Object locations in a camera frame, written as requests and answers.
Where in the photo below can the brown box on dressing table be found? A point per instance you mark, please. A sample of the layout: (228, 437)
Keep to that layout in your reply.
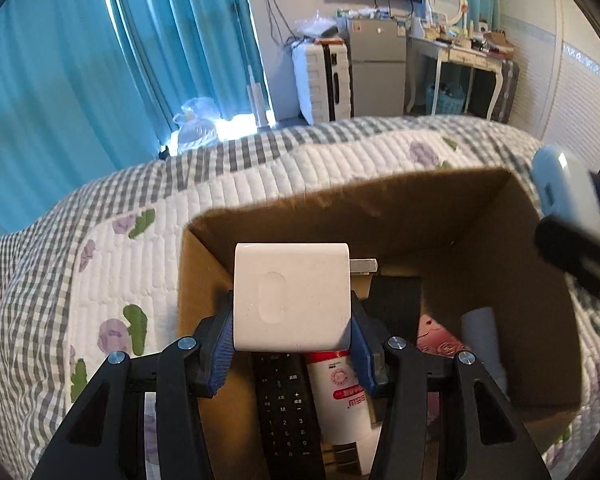
(497, 42)

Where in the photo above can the clear plastic bag on suitcase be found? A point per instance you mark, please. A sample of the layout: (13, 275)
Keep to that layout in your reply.
(320, 27)

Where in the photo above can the white bottle with red label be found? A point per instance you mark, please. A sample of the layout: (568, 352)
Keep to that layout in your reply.
(345, 410)

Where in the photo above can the clear plastic bag by window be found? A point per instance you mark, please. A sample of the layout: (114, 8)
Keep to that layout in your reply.
(196, 125)

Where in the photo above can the narrow teal curtain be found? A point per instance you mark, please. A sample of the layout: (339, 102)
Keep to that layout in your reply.
(190, 35)

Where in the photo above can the white mop pole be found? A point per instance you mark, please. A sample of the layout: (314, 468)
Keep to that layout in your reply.
(257, 105)

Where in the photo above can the cardboard box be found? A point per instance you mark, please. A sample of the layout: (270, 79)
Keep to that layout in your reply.
(360, 210)

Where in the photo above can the white louvred wardrobe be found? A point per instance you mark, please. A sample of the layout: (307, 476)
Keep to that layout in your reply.
(560, 60)

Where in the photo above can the white charger adapter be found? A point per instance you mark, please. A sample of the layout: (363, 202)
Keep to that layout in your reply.
(290, 300)

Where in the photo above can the white ribbed suitcase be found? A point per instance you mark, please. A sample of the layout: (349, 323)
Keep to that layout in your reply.
(315, 85)

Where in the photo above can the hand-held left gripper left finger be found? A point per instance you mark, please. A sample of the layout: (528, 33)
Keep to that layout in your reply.
(215, 360)

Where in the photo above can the black remote control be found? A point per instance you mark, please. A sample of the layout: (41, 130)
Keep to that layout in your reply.
(285, 410)

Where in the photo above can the white handheld lint shaver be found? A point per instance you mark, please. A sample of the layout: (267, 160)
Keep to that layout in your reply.
(482, 340)

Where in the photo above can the floral quilt with gingham border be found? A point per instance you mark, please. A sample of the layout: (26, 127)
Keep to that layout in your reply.
(130, 270)

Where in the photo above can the silver small fridge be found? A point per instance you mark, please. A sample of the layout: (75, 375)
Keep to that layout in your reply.
(377, 70)

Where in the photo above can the wide teal curtain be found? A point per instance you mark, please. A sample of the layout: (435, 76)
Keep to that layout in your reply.
(40, 85)

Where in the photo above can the white dressing table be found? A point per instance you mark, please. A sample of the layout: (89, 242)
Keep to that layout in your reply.
(460, 52)

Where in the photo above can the pink floral wallet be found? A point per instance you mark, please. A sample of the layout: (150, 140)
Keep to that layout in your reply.
(440, 340)

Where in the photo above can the blue plastic basket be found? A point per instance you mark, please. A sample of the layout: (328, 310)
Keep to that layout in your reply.
(445, 100)

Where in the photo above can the light blue plastic case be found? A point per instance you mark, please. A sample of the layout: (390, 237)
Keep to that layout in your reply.
(562, 185)

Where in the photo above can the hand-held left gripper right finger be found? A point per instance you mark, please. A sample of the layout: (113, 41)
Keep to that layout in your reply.
(362, 360)

